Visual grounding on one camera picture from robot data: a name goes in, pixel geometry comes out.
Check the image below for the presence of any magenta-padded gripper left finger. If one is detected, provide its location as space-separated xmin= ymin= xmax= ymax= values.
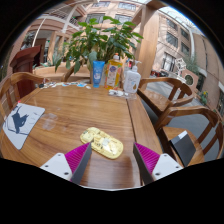
xmin=39 ymin=142 xmax=93 ymax=185

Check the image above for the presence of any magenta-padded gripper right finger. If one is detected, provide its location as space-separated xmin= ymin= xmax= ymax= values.
xmin=132 ymin=142 xmax=184 ymax=186

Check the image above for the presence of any yellow computer mouse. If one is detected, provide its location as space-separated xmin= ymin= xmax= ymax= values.
xmin=79 ymin=126 xmax=124 ymax=160

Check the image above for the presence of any grey cat-print mouse pad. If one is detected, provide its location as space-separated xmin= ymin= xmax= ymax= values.
xmin=2 ymin=102 xmax=46 ymax=151

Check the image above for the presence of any black flat notebook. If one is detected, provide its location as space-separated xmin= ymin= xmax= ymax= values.
xmin=170 ymin=130 xmax=197 ymax=168

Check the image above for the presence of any wooden armchair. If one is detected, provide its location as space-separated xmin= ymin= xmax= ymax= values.
xmin=137 ymin=77 xmax=195 ymax=118
xmin=153 ymin=105 xmax=224 ymax=168
xmin=0 ymin=71 xmax=46 ymax=125
xmin=61 ymin=59 xmax=92 ymax=83

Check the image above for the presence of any small white packet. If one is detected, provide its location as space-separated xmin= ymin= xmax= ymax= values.
xmin=108 ymin=89 xmax=129 ymax=99

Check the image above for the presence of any white pump bottle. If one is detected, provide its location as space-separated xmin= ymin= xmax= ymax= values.
xmin=123 ymin=60 xmax=142 ymax=95

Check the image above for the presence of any blue squeeze tube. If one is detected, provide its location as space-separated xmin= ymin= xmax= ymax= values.
xmin=92 ymin=60 xmax=106 ymax=89

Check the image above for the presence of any orange dish soap bottle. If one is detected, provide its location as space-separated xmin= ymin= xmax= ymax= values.
xmin=104 ymin=52 xmax=124 ymax=91

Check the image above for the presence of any wooden planter bench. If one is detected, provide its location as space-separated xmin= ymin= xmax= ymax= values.
xmin=33 ymin=63 xmax=91 ymax=83

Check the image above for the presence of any white outdoor sculpture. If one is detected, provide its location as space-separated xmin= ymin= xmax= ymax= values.
xmin=174 ymin=58 xmax=188 ymax=80

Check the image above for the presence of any dark red wooden podium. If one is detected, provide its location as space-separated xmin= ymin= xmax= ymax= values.
xmin=9 ymin=45 xmax=42 ymax=99

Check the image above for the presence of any green potted plant, white pot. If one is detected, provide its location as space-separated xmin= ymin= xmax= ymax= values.
xmin=54 ymin=15 xmax=144 ymax=84

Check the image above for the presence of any dark bust statue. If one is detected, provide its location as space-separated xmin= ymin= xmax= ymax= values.
xmin=21 ymin=33 xmax=35 ymax=51

